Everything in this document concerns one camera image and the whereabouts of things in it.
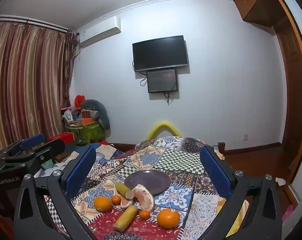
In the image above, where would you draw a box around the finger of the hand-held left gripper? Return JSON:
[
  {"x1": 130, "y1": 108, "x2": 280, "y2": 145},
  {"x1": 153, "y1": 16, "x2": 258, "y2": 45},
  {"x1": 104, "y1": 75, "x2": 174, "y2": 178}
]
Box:
[
  {"x1": 0, "y1": 133, "x2": 45, "y2": 159},
  {"x1": 1, "y1": 139, "x2": 66, "y2": 172}
]

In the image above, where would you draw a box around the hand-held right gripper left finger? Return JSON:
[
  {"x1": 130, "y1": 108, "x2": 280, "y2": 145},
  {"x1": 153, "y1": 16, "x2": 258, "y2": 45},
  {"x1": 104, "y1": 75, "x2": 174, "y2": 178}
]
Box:
[{"x1": 14, "y1": 144, "x2": 98, "y2": 240}]

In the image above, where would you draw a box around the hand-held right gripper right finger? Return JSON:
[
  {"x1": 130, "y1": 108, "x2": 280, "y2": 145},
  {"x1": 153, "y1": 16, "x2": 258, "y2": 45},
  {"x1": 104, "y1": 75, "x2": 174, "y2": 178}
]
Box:
[{"x1": 200, "y1": 145, "x2": 282, "y2": 240}]

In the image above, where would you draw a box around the large orange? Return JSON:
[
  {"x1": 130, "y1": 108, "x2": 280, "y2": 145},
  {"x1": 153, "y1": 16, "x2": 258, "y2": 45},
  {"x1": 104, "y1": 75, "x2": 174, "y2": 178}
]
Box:
[
  {"x1": 157, "y1": 208, "x2": 181, "y2": 229},
  {"x1": 93, "y1": 196, "x2": 113, "y2": 213}
]

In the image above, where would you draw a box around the peeled pomelo segment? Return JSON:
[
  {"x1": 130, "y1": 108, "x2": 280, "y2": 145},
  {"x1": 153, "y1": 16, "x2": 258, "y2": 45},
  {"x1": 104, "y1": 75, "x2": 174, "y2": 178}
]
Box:
[
  {"x1": 132, "y1": 184, "x2": 155, "y2": 211},
  {"x1": 120, "y1": 198, "x2": 134, "y2": 209}
]

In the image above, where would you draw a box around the dark purple plate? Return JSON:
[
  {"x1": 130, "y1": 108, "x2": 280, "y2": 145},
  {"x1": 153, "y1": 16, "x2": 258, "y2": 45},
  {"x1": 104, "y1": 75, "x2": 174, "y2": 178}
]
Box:
[{"x1": 124, "y1": 169, "x2": 170, "y2": 197}]

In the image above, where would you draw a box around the red box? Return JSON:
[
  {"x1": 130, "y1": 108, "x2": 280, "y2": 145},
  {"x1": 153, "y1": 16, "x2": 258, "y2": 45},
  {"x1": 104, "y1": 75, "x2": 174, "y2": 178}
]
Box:
[{"x1": 49, "y1": 132, "x2": 75, "y2": 144}]

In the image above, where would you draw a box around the blue patchwork quilt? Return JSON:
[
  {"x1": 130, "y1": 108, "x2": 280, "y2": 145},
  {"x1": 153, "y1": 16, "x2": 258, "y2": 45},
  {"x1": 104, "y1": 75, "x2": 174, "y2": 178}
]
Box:
[{"x1": 74, "y1": 141, "x2": 139, "y2": 166}]

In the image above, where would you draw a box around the patterned patchwork blanket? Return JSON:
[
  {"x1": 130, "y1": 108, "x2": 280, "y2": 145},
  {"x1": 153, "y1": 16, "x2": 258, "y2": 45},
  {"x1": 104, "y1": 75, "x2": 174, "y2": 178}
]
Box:
[{"x1": 41, "y1": 136, "x2": 250, "y2": 240}]

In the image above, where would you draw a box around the green fabric bag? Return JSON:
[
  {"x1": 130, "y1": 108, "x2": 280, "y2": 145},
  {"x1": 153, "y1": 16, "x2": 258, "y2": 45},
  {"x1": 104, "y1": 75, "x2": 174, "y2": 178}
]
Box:
[{"x1": 65, "y1": 121, "x2": 106, "y2": 145}]

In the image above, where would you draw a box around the red plastic bag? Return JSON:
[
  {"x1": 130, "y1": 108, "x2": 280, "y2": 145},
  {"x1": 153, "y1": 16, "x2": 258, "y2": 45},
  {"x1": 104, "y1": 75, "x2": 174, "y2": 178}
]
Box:
[{"x1": 74, "y1": 95, "x2": 86, "y2": 108}]

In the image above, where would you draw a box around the striped brown curtain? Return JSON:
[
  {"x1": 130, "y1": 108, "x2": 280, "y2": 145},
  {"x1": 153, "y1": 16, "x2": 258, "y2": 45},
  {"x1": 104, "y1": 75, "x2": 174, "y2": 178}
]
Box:
[{"x1": 0, "y1": 20, "x2": 78, "y2": 153}]

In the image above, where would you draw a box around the grey curved pillow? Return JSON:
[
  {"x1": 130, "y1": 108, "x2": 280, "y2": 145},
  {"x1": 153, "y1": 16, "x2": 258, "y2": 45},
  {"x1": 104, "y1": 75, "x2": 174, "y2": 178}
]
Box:
[{"x1": 80, "y1": 99, "x2": 111, "y2": 130}]

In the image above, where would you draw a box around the yellow foam tube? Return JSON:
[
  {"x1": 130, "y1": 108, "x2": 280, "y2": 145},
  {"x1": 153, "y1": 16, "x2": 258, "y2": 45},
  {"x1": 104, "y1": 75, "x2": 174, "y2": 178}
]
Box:
[{"x1": 147, "y1": 122, "x2": 183, "y2": 140}]

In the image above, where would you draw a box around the pink item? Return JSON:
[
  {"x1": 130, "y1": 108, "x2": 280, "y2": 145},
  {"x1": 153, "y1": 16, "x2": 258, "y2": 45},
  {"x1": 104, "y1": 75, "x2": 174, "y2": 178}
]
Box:
[{"x1": 282, "y1": 204, "x2": 295, "y2": 223}]

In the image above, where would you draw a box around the dark curtain rod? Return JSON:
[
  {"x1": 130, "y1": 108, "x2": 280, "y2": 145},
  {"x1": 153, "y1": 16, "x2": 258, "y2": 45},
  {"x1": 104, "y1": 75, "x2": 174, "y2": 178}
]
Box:
[{"x1": 0, "y1": 14, "x2": 70, "y2": 33}]

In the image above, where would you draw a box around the wooden door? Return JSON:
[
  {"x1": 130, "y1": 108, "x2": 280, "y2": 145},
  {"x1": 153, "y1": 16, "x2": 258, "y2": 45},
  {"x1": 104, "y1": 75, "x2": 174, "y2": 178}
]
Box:
[{"x1": 271, "y1": 0, "x2": 302, "y2": 208}]

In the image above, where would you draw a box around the white air conditioner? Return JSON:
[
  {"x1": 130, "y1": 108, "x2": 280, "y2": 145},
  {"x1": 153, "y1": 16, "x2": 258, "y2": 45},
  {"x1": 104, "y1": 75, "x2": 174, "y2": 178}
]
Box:
[{"x1": 77, "y1": 16, "x2": 122, "y2": 48}]

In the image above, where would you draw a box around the wooden overhead cabinet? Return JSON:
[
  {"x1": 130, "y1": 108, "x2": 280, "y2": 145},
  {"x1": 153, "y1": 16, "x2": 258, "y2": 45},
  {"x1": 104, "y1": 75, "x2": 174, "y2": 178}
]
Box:
[{"x1": 234, "y1": 0, "x2": 281, "y2": 28}]

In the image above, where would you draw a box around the dark wooden bed frame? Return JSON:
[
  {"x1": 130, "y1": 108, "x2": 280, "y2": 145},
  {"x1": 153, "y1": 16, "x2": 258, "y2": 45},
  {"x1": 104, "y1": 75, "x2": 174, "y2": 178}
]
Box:
[{"x1": 108, "y1": 142, "x2": 227, "y2": 161}]

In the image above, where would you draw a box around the small black wall monitor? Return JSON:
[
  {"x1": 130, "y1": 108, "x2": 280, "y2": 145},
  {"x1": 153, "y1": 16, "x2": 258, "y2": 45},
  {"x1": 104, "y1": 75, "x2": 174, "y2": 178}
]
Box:
[{"x1": 146, "y1": 68, "x2": 178, "y2": 93}]

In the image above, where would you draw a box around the large black wall television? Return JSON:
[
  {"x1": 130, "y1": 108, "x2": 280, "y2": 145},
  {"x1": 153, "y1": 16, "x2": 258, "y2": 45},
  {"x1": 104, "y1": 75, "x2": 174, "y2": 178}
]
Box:
[{"x1": 132, "y1": 35, "x2": 190, "y2": 72}]

